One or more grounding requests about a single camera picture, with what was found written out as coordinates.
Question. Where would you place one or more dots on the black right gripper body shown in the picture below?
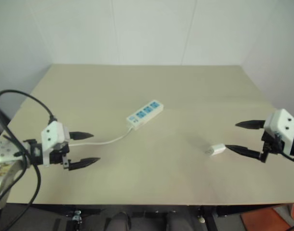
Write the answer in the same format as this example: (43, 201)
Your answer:
(272, 144)

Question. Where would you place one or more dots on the small white frame knob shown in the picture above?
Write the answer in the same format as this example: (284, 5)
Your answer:
(201, 219)

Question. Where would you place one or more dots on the white power strip blue sockets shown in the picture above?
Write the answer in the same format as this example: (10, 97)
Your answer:
(144, 115)

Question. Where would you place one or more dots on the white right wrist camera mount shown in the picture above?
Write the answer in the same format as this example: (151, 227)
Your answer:
(282, 121)

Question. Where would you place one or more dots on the white plug adapter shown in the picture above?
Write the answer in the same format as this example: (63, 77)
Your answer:
(216, 149)

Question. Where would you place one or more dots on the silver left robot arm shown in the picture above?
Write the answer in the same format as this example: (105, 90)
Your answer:
(4, 149)

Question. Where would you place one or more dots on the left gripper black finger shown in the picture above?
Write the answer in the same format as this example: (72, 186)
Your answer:
(80, 136)
(83, 163)

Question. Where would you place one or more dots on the small metal frame clamp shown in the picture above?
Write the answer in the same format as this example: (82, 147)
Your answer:
(76, 215)

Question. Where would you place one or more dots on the orange red floor object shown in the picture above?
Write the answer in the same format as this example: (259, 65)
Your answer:
(260, 220)

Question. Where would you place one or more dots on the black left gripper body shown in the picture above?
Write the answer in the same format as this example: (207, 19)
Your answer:
(57, 157)

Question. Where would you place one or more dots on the dark grey rounded shape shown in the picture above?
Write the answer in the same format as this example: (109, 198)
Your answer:
(118, 222)

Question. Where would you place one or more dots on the black table frame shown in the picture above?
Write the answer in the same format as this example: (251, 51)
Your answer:
(137, 209)

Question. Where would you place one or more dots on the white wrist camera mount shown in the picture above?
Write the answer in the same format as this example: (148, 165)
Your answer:
(282, 121)
(52, 132)

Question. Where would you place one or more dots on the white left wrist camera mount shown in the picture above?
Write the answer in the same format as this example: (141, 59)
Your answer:
(52, 132)

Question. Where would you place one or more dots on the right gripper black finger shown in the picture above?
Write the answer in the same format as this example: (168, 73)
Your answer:
(251, 124)
(243, 150)

